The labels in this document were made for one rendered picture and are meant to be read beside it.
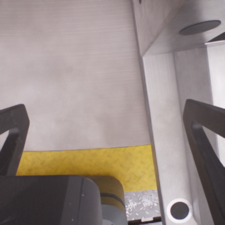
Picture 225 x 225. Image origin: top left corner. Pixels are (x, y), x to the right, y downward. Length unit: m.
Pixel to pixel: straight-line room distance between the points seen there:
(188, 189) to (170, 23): 0.37
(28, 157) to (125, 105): 0.51
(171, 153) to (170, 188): 0.07
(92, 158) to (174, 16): 0.69
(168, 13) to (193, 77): 0.22
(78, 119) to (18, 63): 0.18
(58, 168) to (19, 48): 0.49
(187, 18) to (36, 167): 0.78
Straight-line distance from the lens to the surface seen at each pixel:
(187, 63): 0.38
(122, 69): 0.47
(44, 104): 0.49
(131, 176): 0.83
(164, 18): 0.18
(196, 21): 0.20
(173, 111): 0.43
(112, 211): 0.61
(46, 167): 0.86
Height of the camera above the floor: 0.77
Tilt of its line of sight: 86 degrees down
